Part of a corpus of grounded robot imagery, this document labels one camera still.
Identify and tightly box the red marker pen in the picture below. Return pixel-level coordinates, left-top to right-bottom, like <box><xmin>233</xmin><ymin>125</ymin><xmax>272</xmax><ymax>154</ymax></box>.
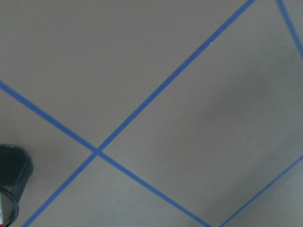
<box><xmin>0</xmin><ymin>197</ymin><xmax>4</xmax><ymax>227</ymax></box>

